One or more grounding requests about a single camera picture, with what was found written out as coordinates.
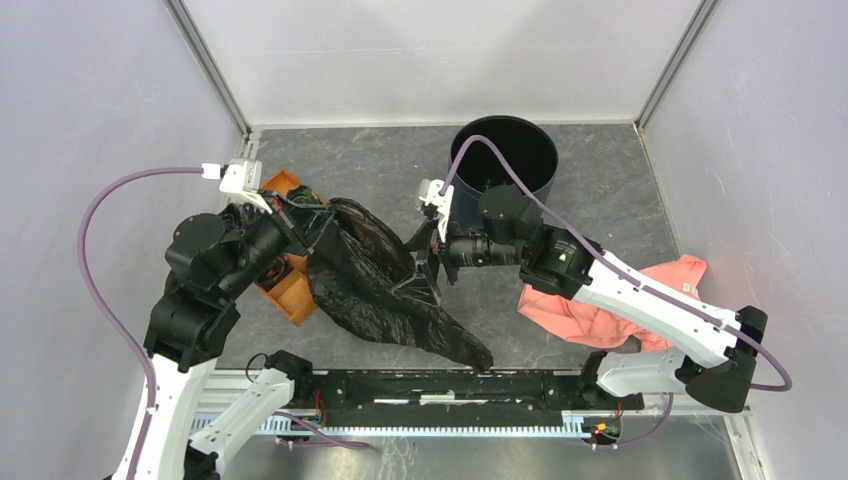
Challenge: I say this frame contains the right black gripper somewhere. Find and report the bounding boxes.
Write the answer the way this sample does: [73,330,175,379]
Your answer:
[391,209,523,305]

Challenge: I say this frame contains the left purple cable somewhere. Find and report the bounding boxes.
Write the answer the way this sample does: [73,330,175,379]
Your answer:
[77,165,221,480]

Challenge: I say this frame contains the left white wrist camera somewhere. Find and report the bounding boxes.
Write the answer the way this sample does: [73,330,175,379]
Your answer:
[219,159,272,213]

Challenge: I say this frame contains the white toothed cable duct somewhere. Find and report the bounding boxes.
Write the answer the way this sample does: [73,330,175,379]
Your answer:
[192,410,624,440]

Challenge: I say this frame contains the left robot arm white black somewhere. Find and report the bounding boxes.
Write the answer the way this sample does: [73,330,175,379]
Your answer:
[114,188,324,479]

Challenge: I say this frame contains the black bag roll lower tray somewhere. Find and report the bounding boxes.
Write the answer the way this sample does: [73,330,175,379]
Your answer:
[256,254,294,290]

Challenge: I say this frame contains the orange compartment tray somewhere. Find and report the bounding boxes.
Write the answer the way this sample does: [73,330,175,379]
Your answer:
[256,169,317,326]

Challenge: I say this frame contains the dark blue trash bin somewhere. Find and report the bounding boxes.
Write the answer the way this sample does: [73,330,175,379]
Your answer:
[449,115,560,233]

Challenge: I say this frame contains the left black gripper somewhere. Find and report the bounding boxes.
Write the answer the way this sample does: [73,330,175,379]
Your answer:
[220,186,339,297]

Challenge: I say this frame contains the purple cable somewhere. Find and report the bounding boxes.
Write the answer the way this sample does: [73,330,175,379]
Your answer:
[77,165,221,480]
[439,134,794,393]

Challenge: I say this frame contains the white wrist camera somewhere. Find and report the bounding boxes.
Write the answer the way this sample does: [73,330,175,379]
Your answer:
[219,159,272,213]
[418,179,454,242]

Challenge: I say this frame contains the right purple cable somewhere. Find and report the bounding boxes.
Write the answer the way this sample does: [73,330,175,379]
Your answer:
[439,134,794,393]

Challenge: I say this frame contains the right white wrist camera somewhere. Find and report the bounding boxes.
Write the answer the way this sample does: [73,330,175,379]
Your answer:
[418,179,454,242]

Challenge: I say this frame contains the pink cloth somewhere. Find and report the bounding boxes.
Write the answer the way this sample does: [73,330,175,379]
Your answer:
[517,255,707,352]

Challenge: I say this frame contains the black trash bag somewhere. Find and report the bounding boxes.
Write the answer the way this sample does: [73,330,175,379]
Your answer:
[284,198,494,372]

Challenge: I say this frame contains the left aluminium corner post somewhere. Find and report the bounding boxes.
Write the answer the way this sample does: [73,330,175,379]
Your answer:
[164,0,252,138]

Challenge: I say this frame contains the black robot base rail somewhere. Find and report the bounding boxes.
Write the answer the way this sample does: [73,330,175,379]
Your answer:
[287,369,645,427]

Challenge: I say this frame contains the black bag roll upper tray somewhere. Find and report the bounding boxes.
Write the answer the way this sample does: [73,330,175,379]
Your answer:
[286,185,324,206]

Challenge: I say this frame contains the right aluminium corner post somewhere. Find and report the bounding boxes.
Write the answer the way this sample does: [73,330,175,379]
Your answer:
[633,0,720,136]

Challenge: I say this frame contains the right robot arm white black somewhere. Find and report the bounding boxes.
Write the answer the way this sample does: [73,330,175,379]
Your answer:
[396,179,767,413]

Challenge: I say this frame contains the aluminium corner post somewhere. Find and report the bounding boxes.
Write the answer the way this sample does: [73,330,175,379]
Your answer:
[164,0,252,138]
[633,0,720,136]

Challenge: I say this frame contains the black bag roll tray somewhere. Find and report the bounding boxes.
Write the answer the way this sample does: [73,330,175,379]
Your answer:
[286,185,324,206]
[256,254,294,290]

